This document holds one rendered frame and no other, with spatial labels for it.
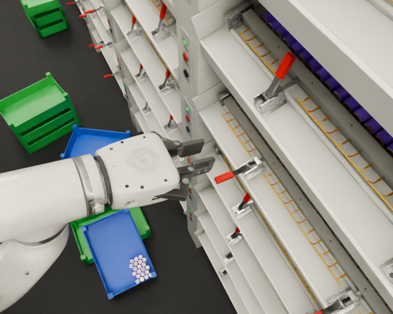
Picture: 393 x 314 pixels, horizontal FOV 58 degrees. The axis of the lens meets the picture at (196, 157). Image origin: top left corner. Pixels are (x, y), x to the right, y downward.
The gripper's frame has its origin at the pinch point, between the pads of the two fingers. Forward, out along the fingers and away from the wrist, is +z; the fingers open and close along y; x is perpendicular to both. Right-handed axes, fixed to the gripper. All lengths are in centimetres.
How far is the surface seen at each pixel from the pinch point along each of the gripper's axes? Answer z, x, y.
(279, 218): 12.9, 7.9, -11.8
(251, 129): 15.5, 3.5, 5.2
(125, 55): 20, 45, 84
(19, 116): -22, 95, 109
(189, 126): 13.0, 18.7, 21.0
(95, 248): -7, 100, 33
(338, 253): 15.5, 3.7, -21.8
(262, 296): 22, 45, -18
